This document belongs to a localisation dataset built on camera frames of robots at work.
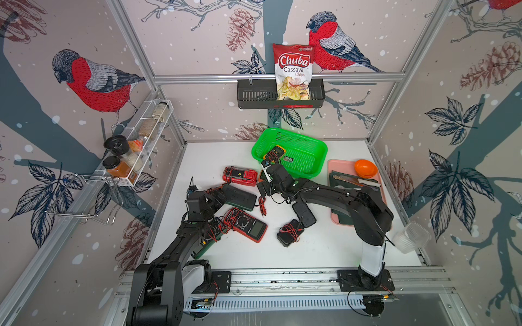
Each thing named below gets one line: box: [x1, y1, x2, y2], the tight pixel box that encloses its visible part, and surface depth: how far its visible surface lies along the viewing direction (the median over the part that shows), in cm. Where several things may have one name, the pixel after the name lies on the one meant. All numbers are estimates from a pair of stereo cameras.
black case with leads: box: [276, 218, 305, 248], surface depth 83 cm
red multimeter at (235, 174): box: [222, 165, 259, 187], surface depth 102 cm
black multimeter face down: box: [221, 184, 257, 212], surface depth 93 cm
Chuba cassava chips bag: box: [272, 43, 316, 101], surface depth 85 cm
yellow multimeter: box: [263, 144, 286, 161], surface depth 112 cm
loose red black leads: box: [258, 195, 268, 219], surface depth 95 cm
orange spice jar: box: [102, 155, 132, 178], surface depth 61 cm
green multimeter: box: [190, 217, 227, 259], surface depth 84 cm
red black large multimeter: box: [218, 207, 268, 244], surface depth 87 cm
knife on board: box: [332, 174, 381, 188], surface depth 103 cm
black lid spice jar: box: [103, 135, 130, 157], surface depth 63 cm
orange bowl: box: [354, 158, 378, 179], surface depth 105 cm
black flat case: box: [292, 201, 317, 229], surface depth 89 cm
